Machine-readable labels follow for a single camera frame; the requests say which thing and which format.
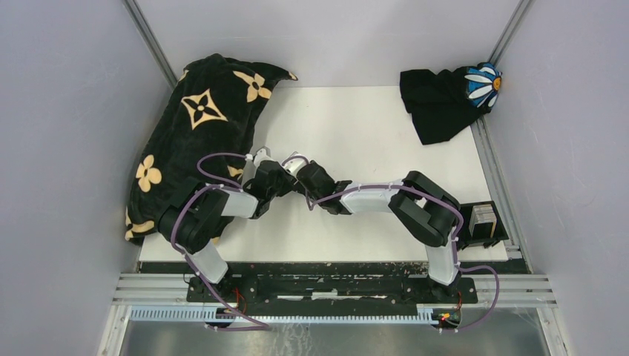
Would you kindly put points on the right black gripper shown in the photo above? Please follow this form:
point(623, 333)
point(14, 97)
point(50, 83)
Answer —
point(306, 192)

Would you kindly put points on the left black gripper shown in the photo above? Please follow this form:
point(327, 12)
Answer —
point(288, 186)

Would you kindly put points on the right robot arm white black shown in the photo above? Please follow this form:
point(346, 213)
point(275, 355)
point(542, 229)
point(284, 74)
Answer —
point(429, 213)

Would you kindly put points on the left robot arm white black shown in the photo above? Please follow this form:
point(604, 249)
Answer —
point(197, 212)

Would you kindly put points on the stack of credit cards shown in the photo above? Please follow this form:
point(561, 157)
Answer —
point(482, 221)

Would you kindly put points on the black card tray stand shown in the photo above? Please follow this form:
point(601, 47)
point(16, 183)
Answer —
point(465, 239)

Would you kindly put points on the black blanket with beige flowers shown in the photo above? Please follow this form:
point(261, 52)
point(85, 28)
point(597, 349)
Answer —
point(204, 132)

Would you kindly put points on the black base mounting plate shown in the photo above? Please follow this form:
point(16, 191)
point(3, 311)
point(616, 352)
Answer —
point(327, 296)

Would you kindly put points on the black cloth with blue flower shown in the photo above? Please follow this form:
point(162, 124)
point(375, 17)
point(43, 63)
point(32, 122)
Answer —
point(442, 104)

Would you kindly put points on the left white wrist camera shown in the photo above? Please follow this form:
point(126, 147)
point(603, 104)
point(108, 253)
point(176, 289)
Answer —
point(260, 156)

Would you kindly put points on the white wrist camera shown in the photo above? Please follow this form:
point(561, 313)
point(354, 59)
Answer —
point(260, 156)
point(294, 163)

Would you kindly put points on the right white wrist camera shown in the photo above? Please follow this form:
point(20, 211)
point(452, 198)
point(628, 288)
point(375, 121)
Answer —
point(294, 163)

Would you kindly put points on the aluminium frame rails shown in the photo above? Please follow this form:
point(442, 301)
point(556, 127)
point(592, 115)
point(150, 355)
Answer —
point(150, 315)

